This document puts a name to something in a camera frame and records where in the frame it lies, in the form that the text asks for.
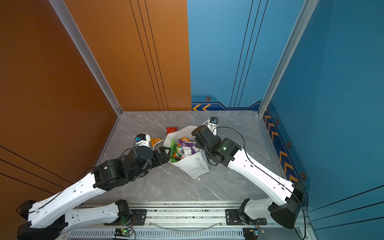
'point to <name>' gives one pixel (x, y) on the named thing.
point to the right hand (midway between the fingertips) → (200, 137)
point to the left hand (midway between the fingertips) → (166, 151)
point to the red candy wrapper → (171, 129)
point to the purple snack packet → (187, 148)
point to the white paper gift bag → (174, 134)
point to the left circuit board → (121, 232)
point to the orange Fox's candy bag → (184, 139)
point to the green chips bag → (175, 152)
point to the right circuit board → (251, 233)
